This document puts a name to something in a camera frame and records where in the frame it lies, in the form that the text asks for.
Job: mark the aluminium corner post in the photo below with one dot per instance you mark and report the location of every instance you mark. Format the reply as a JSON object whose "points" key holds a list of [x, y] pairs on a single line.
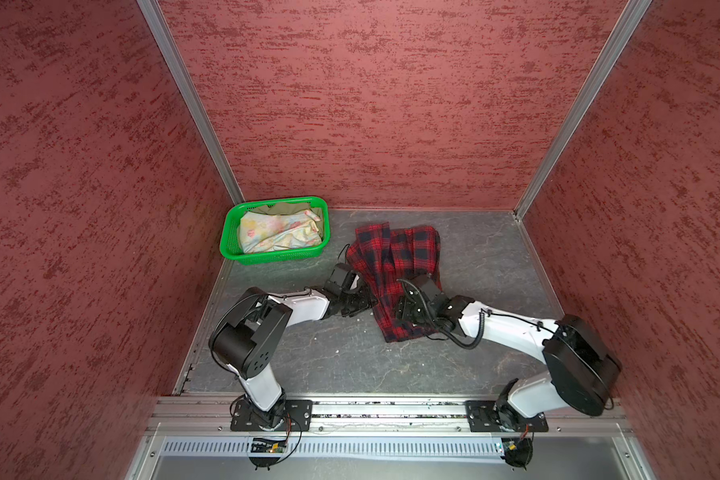
{"points": [[160, 31], [624, 28]]}

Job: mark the red plaid skirt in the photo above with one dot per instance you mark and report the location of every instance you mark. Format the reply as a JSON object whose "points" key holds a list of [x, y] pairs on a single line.
{"points": [[382, 256]]}

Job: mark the right aluminium corner post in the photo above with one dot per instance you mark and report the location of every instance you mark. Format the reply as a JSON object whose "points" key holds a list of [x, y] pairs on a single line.
{"points": [[624, 28]]}

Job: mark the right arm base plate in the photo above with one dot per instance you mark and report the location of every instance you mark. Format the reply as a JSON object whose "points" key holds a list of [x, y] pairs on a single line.
{"points": [[486, 417]]}

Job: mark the aluminium front rail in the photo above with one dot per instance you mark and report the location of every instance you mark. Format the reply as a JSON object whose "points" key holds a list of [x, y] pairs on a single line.
{"points": [[394, 415]]}

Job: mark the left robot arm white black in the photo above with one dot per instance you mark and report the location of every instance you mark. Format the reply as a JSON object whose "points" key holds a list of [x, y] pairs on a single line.
{"points": [[245, 340]]}

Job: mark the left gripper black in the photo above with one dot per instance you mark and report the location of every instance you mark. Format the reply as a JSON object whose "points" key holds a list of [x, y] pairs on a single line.
{"points": [[364, 304]]}

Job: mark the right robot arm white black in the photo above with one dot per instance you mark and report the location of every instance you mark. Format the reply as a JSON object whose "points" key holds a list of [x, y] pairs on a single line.
{"points": [[580, 371]]}

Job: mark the slotted cable duct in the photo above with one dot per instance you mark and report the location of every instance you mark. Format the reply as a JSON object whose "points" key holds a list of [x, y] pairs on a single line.
{"points": [[482, 449]]}

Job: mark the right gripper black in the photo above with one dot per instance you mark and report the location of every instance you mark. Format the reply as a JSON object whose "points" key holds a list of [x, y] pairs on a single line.
{"points": [[403, 309]]}

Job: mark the left aluminium corner post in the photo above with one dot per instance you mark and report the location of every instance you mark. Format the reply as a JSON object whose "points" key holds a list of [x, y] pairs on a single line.
{"points": [[160, 31]]}

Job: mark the pastel floral skirt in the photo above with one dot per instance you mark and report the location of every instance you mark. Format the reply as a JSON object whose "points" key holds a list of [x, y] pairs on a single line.
{"points": [[264, 233]]}

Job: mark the olive green garment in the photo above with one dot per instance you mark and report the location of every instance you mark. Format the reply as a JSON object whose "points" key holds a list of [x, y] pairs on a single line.
{"points": [[282, 208]]}

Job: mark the green plastic basket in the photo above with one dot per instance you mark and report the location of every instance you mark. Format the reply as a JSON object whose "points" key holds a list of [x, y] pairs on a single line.
{"points": [[230, 248]]}

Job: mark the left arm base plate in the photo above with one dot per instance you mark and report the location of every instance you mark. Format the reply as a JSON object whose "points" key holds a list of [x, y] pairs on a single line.
{"points": [[294, 414]]}

